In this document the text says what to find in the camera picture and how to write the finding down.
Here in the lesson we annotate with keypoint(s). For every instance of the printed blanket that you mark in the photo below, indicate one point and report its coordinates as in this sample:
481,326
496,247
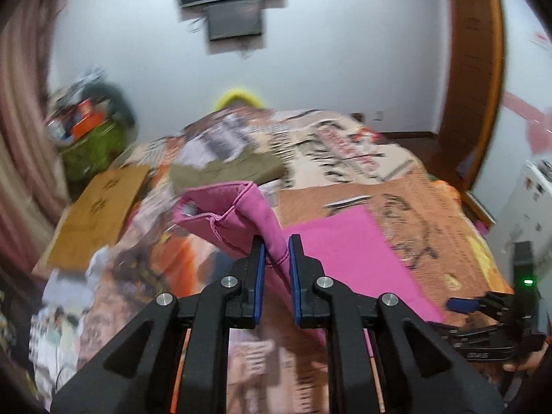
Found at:
431,207

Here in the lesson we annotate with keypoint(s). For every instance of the small black wall monitor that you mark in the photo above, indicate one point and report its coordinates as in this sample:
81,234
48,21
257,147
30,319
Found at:
235,21

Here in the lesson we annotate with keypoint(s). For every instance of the brown wooden door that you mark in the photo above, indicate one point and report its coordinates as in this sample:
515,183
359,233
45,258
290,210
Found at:
470,73

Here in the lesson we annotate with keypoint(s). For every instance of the white sliding wardrobe door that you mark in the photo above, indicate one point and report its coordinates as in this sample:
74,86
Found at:
526,116

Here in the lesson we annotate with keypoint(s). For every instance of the orange box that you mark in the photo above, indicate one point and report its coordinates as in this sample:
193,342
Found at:
86,125

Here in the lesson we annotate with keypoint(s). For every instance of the green storage box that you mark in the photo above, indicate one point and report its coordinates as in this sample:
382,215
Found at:
92,151

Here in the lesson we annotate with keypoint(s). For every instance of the yellow curved object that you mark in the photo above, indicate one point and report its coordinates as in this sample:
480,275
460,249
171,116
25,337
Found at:
237,97

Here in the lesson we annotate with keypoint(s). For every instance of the yellow wooden lap board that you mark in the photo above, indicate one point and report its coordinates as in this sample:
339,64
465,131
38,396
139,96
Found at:
99,211

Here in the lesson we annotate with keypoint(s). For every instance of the person's right hand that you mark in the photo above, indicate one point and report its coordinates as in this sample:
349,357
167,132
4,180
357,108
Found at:
532,358

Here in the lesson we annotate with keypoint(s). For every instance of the olive green pants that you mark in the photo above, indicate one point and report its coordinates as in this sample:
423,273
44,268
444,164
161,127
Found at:
228,170

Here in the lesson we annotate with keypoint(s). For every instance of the striped red curtain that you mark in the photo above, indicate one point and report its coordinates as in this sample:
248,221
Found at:
21,138

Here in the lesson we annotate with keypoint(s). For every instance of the white fridge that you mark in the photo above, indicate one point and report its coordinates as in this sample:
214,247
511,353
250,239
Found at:
526,207

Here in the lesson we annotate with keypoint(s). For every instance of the pink pants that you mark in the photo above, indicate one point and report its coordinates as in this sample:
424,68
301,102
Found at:
353,250

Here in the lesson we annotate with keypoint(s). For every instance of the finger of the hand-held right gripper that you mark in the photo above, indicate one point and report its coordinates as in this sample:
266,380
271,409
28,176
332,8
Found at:
463,304
465,336

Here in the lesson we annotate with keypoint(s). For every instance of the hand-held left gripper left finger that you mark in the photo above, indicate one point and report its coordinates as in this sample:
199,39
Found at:
258,284

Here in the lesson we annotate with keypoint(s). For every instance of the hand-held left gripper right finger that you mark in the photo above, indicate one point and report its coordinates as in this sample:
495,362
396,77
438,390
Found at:
295,284

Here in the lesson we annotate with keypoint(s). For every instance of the red white sticker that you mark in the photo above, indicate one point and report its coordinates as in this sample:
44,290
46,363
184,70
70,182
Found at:
542,39

